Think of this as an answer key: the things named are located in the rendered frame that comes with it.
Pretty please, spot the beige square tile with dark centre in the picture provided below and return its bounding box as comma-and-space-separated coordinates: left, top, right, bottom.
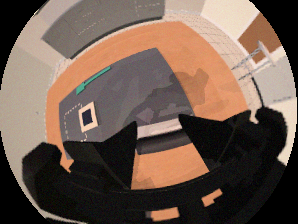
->
78, 101, 98, 133

